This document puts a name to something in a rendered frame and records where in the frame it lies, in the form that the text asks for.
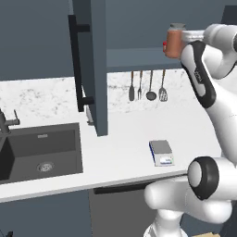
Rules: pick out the blue-grey closed wall cabinet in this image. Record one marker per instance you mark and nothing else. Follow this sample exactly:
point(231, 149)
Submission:
point(34, 37)

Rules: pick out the dark grey tap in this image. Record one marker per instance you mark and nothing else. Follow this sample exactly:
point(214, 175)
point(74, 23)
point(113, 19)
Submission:
point(5, 122)

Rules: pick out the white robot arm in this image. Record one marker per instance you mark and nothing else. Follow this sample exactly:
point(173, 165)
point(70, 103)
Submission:
point(222, 129)

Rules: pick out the hanging slotted turner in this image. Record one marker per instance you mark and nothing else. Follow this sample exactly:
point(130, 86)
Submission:
point(163, 94)

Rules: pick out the hanging grey spatula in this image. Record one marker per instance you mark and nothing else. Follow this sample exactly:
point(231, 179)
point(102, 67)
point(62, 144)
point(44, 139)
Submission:
point(131, 92)

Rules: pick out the blue-grey base cabinet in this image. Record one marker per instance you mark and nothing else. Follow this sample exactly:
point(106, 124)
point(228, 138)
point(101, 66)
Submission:
point(43, 216)

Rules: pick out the brown honey bottle grey cap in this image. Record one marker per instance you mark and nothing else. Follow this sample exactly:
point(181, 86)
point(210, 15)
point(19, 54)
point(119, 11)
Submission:
point(174, 43)

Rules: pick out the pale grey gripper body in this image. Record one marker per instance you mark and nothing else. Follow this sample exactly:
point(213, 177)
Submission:
point(193, 35)

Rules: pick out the blue-grey cabinet door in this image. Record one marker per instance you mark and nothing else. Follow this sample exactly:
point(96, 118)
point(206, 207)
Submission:
point(98, 68)

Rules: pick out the grey dishwasher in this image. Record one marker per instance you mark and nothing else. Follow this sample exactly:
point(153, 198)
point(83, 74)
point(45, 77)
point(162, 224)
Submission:
point(120, 216)

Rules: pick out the hanging dark ladle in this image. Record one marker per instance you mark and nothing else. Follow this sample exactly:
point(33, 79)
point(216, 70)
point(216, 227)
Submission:
point(151, 95)

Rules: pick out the grey digital scale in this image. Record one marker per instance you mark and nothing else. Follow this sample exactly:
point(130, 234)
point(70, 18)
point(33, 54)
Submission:
point(161, 151)

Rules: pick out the dark grey sink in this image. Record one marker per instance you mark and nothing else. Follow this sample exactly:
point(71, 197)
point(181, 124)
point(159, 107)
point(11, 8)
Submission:
point(43, 151)

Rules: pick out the hanging grey fork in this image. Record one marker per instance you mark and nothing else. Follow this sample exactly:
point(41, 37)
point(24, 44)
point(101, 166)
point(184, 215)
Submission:
point(140, 89)

